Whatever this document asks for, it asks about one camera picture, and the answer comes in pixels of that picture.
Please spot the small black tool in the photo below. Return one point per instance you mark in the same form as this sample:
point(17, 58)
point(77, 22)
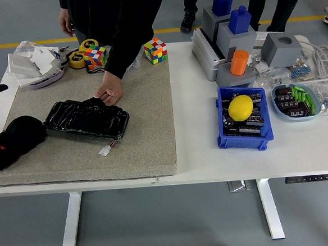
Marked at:
point(64, 61)

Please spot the white power strip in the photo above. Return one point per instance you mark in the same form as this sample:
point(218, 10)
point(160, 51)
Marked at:
point(260, 36)

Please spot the light blue dish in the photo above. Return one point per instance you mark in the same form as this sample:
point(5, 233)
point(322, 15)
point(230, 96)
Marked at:
point(281, 113)

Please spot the grey block with round hole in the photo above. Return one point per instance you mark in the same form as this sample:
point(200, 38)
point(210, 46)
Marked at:
point(277, 54)

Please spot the light grey enclosure box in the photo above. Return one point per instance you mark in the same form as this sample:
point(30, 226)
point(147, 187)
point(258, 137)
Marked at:
point(204, 61)

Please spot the white torn card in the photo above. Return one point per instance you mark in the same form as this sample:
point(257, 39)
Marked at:
point(45, 59)

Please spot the black rag with red tag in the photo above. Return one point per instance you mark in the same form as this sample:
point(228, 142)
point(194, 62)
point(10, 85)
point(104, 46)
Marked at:
point(21, 133)

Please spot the person's right hand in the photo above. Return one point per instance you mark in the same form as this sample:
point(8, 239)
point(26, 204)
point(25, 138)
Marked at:
point(65, 21)

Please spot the grey-brown mat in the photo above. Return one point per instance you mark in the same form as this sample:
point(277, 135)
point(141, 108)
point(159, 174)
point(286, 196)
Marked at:
point(142, 130)

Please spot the colourful puzzle cube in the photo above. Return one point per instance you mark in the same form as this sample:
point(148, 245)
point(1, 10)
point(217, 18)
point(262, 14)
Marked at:
point(155, 51)
point(96, 56)

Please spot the clear bag with plug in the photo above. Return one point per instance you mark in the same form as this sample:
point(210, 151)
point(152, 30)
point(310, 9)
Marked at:
point(273, 78)

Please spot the blue bottle-shaped block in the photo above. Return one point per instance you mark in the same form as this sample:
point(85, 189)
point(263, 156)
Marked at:
point(222, 2)
point(240, 20)

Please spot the yellow tape measure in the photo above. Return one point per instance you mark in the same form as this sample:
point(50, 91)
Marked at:
point(76, 59)
point(88, 44)

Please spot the clear plastic bag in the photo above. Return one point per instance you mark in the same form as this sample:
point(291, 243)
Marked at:
point(25, 48)

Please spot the black desk control panel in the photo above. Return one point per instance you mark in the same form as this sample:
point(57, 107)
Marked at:
point(307, 179)

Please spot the white plastic tray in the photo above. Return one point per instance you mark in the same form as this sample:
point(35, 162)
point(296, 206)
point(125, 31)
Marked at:
point(22, 65)

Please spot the person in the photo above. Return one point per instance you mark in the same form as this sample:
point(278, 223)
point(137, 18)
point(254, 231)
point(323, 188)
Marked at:
point(123, 19)
point(190, 0)
point(285, 2)

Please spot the clear bag of small parts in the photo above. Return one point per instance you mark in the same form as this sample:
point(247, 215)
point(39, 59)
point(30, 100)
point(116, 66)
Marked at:
point(258, 64)

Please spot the blue plastic bin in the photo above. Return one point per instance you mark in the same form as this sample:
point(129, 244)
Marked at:
point(238, 144)

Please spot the white table leg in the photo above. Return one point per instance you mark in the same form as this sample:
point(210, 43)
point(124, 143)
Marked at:
point(271, 208)
point(71, 222)

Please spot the clear plastic wrap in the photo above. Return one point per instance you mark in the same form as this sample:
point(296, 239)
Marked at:
point(136, 63)

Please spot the person's left forearm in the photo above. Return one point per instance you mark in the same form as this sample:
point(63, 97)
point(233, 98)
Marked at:
point(125, 55)

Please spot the low grey holder block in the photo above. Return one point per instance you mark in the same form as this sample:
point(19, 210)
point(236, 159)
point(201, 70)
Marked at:
point(248, 79)

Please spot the green battery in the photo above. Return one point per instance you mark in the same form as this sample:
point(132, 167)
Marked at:
point(312, 109)
point(299, 88)
point(294, 93)
point(310, 101)

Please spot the yellow lemon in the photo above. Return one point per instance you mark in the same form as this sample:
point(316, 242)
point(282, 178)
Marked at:
point(240, 107)

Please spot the person's left hand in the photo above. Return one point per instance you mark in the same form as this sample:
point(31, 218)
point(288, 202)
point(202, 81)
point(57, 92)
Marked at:
point(112, 88)

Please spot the metal bracket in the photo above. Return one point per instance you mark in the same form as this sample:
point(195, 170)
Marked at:
point(238, 186)

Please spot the dark brown capacitor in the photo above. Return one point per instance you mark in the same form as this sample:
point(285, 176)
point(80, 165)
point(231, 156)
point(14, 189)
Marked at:
point(288, 105)
point(256, 121)
point(228, 121)
point(255, 97)
point(298, 110)
point(283, 98)
point(283, 91)
point(249, 130)

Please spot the orange cylinder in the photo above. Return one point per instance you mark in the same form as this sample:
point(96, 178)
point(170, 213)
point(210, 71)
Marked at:
point(238, 62)

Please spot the purple rimmed plate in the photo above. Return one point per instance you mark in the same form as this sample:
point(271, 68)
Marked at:
point(48, 80)

